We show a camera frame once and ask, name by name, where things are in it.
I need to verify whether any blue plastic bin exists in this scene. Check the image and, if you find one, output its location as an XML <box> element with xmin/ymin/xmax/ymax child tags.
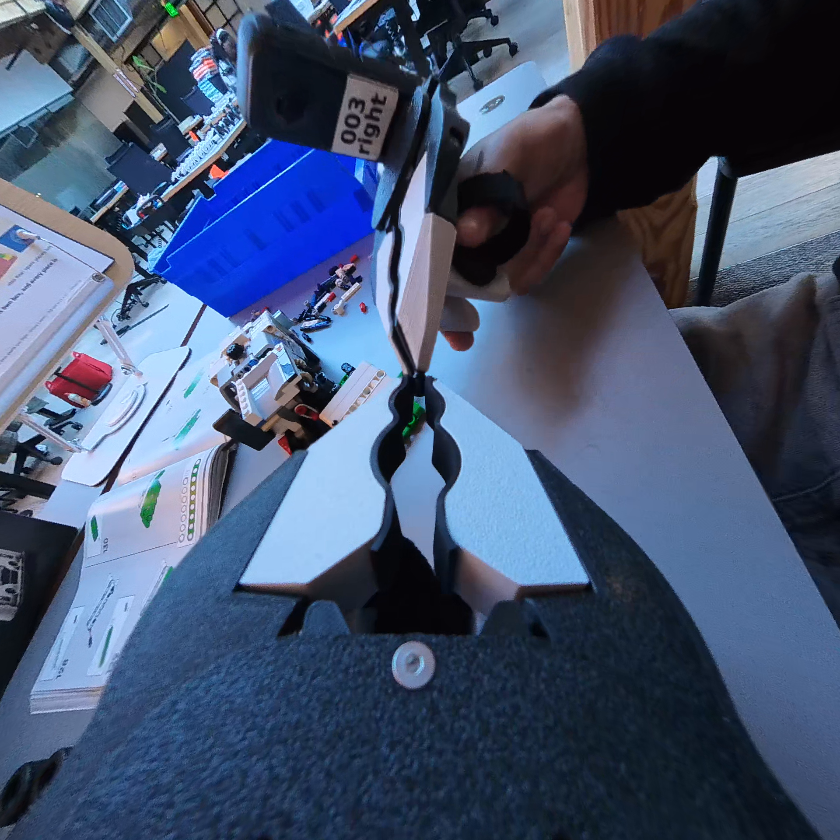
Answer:
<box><xmin>150</xmin><ymin>139</ymin><xmax>383</xmax><ymax>317</ymax></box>

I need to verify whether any black office chair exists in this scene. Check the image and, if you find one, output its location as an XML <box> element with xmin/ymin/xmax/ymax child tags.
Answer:
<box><xmin>430</xmin><ymin>0</ymin><xmax>519</xmax><ymax>91</ymax></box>

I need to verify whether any lego instruction booklet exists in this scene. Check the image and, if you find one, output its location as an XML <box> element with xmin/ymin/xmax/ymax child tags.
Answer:
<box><xmin>29</xmin><ymin>364</ymin><xmax>238</xmax><ymax>715</ymax></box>

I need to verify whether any person's right hand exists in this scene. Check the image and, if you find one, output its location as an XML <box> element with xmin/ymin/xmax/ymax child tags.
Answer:
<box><xmin>440</xmin><ymin>95</ymin><xmax>592</xmax><ymax>353</ymax></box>

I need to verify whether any person's right forearm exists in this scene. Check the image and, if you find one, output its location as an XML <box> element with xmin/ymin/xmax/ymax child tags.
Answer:
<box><xmin>530</xmin><ymin>0</ymin><xmax>840</xmax><ymax>232</ymax></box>

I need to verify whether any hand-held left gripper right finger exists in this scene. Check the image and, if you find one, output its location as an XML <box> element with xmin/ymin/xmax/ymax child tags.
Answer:
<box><xmin>422</xmin><ymin>376</ymin><xmax>592</xmax><ymax>632</ymax></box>

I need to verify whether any black lego set box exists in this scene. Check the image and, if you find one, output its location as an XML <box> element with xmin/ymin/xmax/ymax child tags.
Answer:
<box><xmin>0</xmin><ymin>512</ymin><xmax>80</xmax><ymax>697</ymax></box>

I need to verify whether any person's leg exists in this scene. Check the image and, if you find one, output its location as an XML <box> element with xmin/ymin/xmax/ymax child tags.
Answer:
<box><xmin>669</xmin><ymin>256</ymin><xmax>840</xmax><ymax>624</ymax></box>

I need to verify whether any wooden document stand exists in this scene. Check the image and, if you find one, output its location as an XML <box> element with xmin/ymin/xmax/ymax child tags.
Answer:
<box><xmin>0</xmin><ymin>177</ymin><xmax>193</xmax><ymax>488</ymax></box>

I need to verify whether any red bag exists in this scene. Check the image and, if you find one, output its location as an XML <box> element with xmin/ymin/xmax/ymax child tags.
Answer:
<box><xmin>45</xmin><ymin>351</ymin><xmax>114</xmax><ymax>409</ymax></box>

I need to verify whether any long background table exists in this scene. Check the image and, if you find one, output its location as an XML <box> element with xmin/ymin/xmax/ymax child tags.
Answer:
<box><xmin>161</xmin><ymin>112</ymin><xmax>249</xmax><ymax>201</ymax></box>

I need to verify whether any printed instruction sheet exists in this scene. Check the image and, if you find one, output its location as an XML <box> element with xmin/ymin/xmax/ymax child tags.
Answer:
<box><xmin>0</xmin><ymin>203</ymin><xmax>116</xmax><ymax>395</ymax></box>

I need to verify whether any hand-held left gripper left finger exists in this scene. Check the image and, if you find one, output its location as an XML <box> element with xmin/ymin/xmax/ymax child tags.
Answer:
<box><xmin>238</xmin><ymin>375</ymin><xmax>422</xmax><ymax>632</ymax></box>

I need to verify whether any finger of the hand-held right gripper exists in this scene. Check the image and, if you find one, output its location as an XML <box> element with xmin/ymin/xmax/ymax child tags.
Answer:
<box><xmin>399</xmin><ymin>159</ymin><xmax>458</xmax><ymax>376</ymax></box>
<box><xmin>371</xmin><ymin>163</ymin><xmax>419</xmax><ymax>375</ymax></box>

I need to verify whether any black metal pole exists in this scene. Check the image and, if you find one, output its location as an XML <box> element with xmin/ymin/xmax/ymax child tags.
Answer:
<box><xmin>694</xmin><ymin>156</ymin><xmax>737</xmax><ymax>307</ymax></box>

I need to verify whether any pile of small lego pieces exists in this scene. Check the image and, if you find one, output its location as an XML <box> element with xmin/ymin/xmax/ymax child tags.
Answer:
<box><xmin>289</xmin><ymin>255</ymin><xmax>370</xmax><ymax>330</ymax></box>

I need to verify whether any lego truck model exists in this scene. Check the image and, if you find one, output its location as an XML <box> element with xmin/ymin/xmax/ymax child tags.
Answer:
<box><xmin>210</xmin><ymin>310</ymin><xmax>332</xmax><ymax>455</ymax></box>

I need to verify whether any silver laptop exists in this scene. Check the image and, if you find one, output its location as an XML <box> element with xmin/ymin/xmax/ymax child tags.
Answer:
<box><xmin>456</xmin><ymin>62</ymin><xmax>551</xmax><ymax>155</ymax></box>

